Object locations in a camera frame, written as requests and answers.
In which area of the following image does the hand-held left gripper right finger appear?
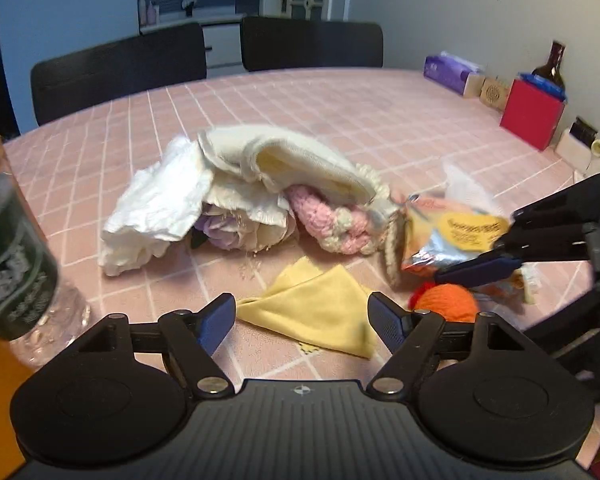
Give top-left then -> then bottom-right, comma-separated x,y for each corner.
367,291 -> 531,396

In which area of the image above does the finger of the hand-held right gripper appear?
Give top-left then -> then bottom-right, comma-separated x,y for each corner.
434,225 -> 599,289
512,174 -> 600,229

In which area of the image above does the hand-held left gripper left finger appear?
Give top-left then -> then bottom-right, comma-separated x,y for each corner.
80,292 -> 237,400

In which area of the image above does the yellow silver snack packet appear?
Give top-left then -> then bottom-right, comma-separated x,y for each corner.
400,194 -> 514,277

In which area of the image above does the plastic-wrapped artificial flower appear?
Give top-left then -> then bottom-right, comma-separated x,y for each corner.
190,180 -> 301,254

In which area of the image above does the pink cream crocheted piece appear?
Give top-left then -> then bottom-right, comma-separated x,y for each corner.
285,164 -> 408,289

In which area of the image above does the white paper towel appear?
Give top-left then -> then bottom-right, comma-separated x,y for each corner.
99,136 -> 215,277

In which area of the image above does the orange yarn ball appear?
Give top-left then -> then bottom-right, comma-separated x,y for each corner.
409,282 -> 480,324

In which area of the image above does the white holder box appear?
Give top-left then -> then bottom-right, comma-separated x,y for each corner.
555,117 -> 600,172

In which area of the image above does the yellow cloth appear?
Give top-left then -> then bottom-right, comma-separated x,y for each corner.
236,256 -> 378,359

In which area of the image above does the crumpled clear plastic bag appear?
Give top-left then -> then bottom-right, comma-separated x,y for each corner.
442,162 -> 502,212

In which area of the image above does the red box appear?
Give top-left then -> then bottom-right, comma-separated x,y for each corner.
500,77 -> 567,151

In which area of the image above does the small wooden box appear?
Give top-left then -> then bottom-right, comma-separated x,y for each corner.
480,76 -> 510,110

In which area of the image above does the brown glass bottle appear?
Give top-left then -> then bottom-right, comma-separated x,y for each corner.
531,41 -> 567,94

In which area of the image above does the purple tissue pack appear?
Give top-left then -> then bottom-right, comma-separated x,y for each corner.
423,51 -> 484,95

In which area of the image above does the cream knit cloth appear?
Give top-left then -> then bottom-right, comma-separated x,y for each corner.
197,124 -> 377,209

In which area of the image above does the clear plastic water bottle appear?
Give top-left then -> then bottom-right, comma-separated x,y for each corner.
0,90 -> 92,367

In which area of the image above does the black chair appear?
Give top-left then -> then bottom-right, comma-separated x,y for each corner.
30,22 -> 209,127
240,16 -> 384,72

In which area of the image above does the white counter cabinet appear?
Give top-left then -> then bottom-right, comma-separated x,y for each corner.
140,10 -> 247,79

